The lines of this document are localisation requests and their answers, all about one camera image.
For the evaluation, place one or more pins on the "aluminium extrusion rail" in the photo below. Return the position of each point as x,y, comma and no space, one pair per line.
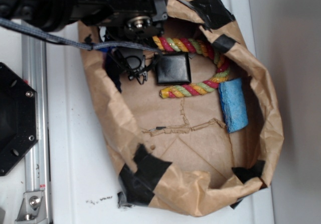
36,113

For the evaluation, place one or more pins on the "black square box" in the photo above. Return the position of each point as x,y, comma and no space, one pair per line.
172,69

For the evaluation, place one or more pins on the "blue sponge block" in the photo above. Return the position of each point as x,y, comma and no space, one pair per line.
233,105

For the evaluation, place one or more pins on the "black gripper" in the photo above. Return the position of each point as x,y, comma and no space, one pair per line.
126,30

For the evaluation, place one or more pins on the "crumpled brown paper bag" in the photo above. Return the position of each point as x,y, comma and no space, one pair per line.
177,154

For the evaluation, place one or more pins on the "black octagonal mount plate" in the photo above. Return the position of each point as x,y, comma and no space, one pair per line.
18,119

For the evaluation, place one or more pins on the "silver corner bracket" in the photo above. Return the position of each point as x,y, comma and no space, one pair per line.
33,208

